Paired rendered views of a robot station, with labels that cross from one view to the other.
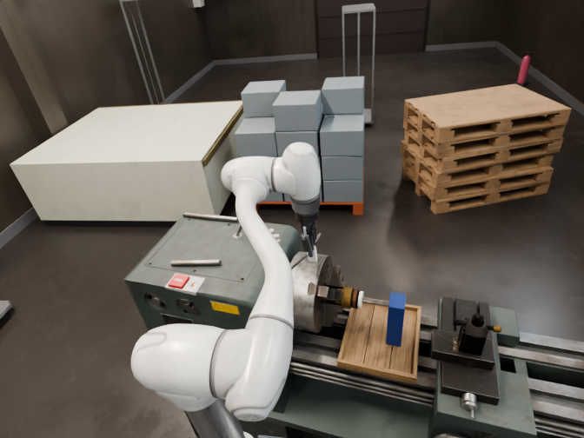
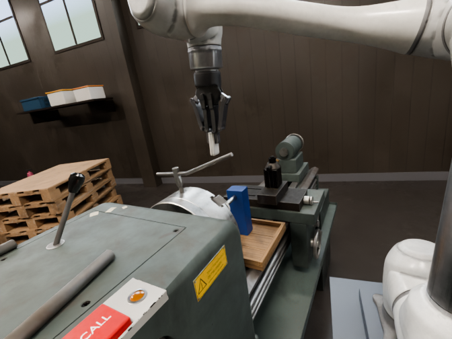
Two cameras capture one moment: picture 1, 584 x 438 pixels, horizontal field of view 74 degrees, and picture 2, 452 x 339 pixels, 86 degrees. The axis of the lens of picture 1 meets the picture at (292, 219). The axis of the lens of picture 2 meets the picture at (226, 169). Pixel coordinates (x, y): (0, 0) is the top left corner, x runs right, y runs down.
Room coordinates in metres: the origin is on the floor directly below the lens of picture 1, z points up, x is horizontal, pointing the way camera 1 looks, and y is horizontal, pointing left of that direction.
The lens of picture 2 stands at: (0.86, 0.66, 1.52)
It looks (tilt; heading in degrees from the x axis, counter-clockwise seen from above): 17 degrees down; 280
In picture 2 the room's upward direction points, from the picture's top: 9 degrees counter-clockwise
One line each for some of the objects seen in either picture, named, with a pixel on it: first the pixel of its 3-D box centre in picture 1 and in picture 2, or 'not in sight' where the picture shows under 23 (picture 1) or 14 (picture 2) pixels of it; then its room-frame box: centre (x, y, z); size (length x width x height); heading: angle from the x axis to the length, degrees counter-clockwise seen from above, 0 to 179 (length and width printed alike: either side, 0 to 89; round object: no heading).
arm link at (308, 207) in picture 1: (305, 200); (205, 60); (1.00, -0.05, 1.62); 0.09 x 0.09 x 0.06
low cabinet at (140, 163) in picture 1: (151, 159); not in sight; (4.23, 1.55, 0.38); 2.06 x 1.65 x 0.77; 78
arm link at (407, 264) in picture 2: not in sight; (419, 282); (0.49, 0.06, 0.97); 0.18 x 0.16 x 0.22; 75
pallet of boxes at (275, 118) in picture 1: (304, 146); not in sight; (3.67, -0.22, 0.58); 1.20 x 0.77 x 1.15; 77
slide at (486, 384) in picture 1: (467, 344); (264, 196); (0.90, -0.61, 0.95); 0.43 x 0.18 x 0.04; 158
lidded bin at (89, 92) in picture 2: not in sight; (89, 93); (3.82, -3.47, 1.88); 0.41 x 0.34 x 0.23; 168
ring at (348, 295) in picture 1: (348, 297); not in sight; (1.08, -0.19, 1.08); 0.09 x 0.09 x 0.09; 68
